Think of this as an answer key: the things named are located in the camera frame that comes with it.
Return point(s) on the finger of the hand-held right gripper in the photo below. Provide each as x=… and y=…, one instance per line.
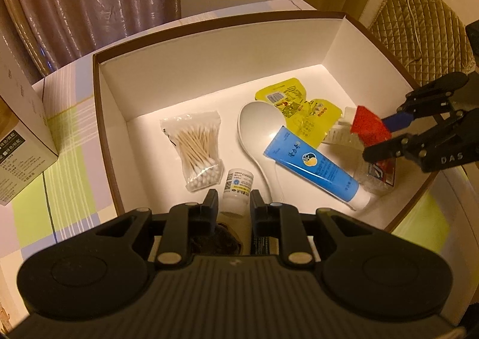
x=389, y=150
x=398, y=120

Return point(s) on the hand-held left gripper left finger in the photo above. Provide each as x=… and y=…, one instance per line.
x=211, y=208

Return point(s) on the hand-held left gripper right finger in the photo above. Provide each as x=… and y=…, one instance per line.
x=256, y=208

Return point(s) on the small white bottle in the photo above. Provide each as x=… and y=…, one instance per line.
x=237, y=185

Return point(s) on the clear box with blue label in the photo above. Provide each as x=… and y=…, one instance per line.
x=378, y=180

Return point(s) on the dark brown hair scrunchie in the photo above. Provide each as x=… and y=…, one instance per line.
x=220, y=241

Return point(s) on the small black packet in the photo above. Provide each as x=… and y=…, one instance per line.
x=265, y=245

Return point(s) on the white hair claw clip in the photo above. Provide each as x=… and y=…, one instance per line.
x=340, y=133

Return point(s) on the bag of cotton swabs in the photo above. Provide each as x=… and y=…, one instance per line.
x=194, y=148

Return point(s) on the blue tube with white cap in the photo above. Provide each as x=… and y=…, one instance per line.
x=310, y=163

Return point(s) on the yellow snack packet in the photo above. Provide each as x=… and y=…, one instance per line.
x=284, y=92
x=318, y=114

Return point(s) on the white plastic spoon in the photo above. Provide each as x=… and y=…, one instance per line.
x=258, y=125

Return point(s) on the brown cardboard box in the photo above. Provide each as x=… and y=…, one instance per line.
x=224, y=62

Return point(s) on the chair with quilted cover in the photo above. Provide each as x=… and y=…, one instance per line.
x=430, y=24

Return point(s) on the white product box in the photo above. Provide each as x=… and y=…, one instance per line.
x=22, y=159

